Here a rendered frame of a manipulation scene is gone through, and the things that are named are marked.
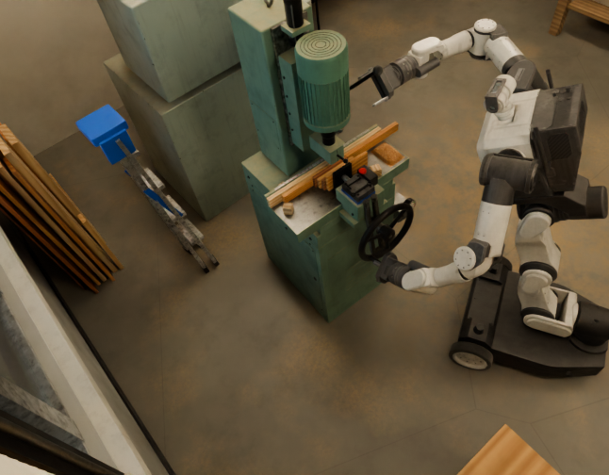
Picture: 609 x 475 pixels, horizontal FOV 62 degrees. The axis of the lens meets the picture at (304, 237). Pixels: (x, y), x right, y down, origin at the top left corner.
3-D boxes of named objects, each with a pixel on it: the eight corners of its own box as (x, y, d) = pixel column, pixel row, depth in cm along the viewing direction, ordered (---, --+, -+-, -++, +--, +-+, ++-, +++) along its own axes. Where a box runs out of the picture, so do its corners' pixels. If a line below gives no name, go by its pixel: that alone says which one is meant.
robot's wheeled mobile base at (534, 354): (601, 306, 259) (629, 272, 232) (592, 401, 232) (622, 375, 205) (474, 271, 278) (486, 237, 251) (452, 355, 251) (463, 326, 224)
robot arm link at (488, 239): (505, 274, 159) (522, 205, 153) (481, 279, 151) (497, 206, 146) (475, 263, 168) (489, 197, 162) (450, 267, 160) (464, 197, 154)
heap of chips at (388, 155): (390, 167, 211) (390, 162, 209) (370, 152, 218) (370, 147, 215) (405, 157, 214) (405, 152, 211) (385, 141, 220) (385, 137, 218)
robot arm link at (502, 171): (523, 205, 153) (534, 160, 150) (518, 209, 146) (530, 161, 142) (485, 198, 159) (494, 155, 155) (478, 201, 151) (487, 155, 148)
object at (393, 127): (285, 204, 205) (284, 197, 202) (282, 201, 206) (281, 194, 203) (398, 130, 223) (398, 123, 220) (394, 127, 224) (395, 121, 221)
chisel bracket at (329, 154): (331, 168, 203) (330, 153, 196) (309, 150, 210) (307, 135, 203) (345, 159, 205) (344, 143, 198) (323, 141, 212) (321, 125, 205)
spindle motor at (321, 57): (322, 141, 182) (316, 68, 157) (294, 117, 191) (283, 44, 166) (360, 118, 187) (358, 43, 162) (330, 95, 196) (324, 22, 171)
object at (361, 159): (328, 191, 207) (327, 178, 201) (326, 189, 208) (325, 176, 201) (368, 165, 213) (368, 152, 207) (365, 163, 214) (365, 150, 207)
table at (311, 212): (312, 259, 196) (311, 250, 191) (268, 213, 211) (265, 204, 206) (425, 179, 213) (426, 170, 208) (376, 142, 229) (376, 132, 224)
